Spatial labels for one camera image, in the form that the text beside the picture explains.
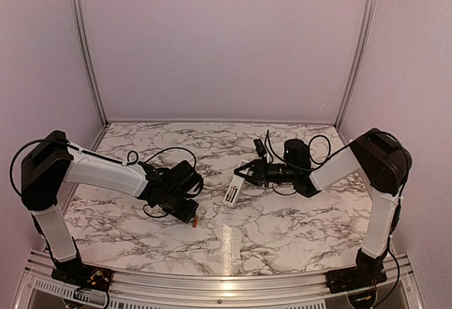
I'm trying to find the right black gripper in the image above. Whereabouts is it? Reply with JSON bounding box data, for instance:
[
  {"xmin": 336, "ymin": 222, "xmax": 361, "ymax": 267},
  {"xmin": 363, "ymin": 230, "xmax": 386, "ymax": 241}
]
[{"xmin": 234, "ymin": 157, "xmax": 298, "ymax": 187}]

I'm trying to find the orange AAA battery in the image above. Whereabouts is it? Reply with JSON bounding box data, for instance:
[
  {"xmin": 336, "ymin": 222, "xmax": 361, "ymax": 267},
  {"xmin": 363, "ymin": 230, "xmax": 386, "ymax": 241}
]
[{"xmin": 192, "ymin": 215, "xmax": 198, "ymax": 228}]

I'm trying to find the white remote control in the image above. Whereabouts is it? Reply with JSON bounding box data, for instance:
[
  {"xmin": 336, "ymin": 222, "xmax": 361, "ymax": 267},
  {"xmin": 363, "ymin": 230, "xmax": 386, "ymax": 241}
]
[{"xmin": 222, "ymin": 173, "xmax": 245, "ymax": 207}]

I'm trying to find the white battery cover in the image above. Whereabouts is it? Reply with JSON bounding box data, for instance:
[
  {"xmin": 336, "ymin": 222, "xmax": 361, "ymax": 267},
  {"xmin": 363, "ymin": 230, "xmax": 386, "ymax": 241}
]
[{"xmin": 230, "ymin": 239, "xmax": 241, "ymax": 260}]

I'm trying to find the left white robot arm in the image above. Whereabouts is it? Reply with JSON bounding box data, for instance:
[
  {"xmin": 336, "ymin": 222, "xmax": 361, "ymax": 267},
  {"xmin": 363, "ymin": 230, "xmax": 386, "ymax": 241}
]
[{"xmin": 9, "ymin": 131, "xmax": 203, "ymax": 284}]

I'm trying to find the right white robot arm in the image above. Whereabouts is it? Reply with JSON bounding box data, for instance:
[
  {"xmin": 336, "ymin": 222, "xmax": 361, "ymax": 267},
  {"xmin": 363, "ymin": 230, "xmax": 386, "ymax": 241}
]
[{"xmin": 234, "ymin": 128, "xmax": 412, "ymax": 286}]

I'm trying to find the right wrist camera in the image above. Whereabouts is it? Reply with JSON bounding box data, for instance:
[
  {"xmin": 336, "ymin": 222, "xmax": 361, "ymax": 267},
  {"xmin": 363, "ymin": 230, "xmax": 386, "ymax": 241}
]
[{"xmin": 253, "ymin": 139, "xmax": 268, "ymax": 159}]

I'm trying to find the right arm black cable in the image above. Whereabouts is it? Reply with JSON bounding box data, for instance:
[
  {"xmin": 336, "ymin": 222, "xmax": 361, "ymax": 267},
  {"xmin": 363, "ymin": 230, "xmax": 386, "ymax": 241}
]
[{"xmin": 264, "ymin": 129, "xmax": 335, "ymax": 197}]

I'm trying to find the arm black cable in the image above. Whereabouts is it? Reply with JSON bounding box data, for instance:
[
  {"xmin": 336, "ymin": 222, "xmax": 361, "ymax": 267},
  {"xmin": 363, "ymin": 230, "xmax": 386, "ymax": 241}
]
[
  {"xmin": 9, "ymin": 139, "xmax": 198, "ymax": 220},
  {"xmin": 264, "ymin": 129, "xmax": 335, "ymax": 197}
]

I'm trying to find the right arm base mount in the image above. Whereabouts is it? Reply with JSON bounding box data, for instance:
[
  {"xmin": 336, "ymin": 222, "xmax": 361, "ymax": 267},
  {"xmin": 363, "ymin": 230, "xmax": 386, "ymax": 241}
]
[{"xmin": 326, "ymin": 267, "xmax": 387, "ymax": 293}]

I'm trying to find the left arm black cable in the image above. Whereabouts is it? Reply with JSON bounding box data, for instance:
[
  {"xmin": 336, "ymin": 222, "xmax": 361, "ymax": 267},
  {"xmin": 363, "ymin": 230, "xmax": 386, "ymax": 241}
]
[{"xmin": 9, "ymin": 139, "xmax": 198, "ymax": 220}]

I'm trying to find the aluminium front rail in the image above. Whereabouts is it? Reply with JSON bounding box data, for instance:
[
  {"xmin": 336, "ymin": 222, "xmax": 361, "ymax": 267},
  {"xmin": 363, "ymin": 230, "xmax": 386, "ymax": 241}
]
[{"xmin": 12, "ymin": 251, "xmax": 425, "ymax": 308}]

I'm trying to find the right aluminium corner post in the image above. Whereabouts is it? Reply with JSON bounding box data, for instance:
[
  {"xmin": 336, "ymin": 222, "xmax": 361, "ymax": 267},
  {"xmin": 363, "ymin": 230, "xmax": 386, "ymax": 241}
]
[{"xmin": 334, "ymin": 0, "xmax": 377, "ymax": 130}]

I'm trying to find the aluminium corner post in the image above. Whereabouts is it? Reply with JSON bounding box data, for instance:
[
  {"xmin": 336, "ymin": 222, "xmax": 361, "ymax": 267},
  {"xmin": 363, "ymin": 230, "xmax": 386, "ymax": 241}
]
[
  {"xmin": 334, "ymin": 0, "xmax": 377, "ymax": 130},
  {"xmin": 71, "ymin": 0, "xmax": 109, "ymax": 127}
]

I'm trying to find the left aluminium corner post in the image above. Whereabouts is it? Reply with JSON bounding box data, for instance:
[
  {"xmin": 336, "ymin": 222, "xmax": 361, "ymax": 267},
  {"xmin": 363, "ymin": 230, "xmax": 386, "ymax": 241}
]
[{"xmin": 71, "ymin": 0, "xmax": 109, "ymax": 127}]

